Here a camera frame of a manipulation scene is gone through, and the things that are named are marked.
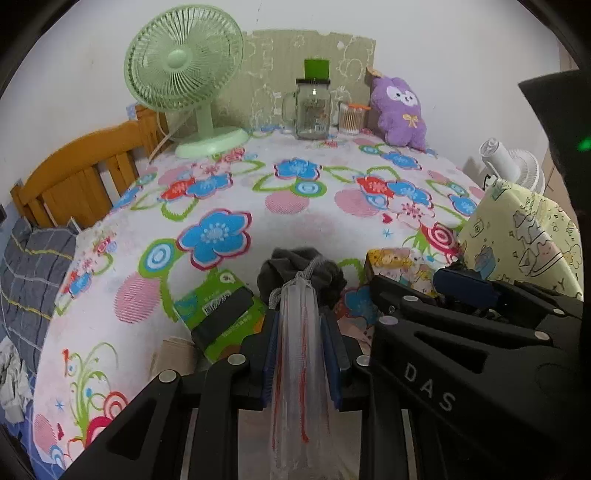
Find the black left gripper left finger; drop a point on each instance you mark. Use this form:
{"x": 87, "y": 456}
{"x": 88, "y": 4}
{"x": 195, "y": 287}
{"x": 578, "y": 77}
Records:
{"x": 185, "y": 426}

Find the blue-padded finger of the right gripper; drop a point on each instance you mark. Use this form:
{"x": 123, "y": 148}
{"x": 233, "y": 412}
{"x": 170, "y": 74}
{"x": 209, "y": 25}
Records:
{"x": 505, "y": 298}

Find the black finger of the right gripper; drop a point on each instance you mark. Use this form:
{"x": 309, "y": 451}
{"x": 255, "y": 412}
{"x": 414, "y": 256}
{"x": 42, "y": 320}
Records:
{"x": 395, "y": 301}

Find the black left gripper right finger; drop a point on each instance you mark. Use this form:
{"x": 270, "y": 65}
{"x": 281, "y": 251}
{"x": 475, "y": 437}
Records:
{"x": 355, "y": 387}

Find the cartoon tissue pack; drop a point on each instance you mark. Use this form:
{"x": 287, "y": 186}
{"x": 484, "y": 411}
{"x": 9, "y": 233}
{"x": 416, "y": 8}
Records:
{"x": 401, "y": 264}

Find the clear plastic bag red stripes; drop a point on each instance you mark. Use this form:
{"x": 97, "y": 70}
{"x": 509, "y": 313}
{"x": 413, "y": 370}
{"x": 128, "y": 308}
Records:
{"x": 301, "y": 444}

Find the yellow cartoon storage box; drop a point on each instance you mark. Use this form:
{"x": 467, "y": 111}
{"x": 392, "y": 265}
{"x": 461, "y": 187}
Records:
{"x": 516, "y": 234}

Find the floral tablecloth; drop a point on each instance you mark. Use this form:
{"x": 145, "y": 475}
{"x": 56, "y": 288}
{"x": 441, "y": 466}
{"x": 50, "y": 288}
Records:
{"x": 183, "y": 218}

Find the white standing fan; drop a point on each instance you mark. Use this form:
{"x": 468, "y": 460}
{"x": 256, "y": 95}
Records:
{"x": 496, "y": 161}

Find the crumpled white cloth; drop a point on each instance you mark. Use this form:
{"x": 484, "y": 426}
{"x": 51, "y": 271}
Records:
{"x": 15, "y": 392}

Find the green tissue pack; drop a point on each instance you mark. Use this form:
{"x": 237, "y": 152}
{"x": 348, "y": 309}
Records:
{"x": 220, "y": 313}

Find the cotton swab jar orange lid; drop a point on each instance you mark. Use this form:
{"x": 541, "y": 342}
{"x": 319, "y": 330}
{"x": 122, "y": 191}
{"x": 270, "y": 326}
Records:
{"x": 352, "y": 118}

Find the purple plush bunny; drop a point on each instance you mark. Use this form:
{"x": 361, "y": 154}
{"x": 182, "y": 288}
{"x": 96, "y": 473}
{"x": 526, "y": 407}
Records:
{"x": 399, "y": 113}

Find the glass mason jar mug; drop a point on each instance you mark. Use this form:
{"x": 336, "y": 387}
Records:
{"x": 308, "y": 110}

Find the grey plaid pillow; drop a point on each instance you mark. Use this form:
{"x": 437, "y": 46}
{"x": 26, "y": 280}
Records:
{"x": 33, "y": 266}

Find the green cup on jar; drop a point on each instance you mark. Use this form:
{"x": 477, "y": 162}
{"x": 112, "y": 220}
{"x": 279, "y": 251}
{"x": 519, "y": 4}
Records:
{"x": 316, "y": 69}

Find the green patterned board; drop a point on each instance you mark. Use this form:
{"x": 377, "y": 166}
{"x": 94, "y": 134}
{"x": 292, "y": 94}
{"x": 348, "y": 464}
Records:
{"x": 272, "y": 62}

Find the green desk fan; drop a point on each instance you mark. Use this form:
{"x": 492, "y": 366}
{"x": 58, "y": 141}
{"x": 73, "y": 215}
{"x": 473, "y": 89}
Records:
{"x": 179, "y": 62}

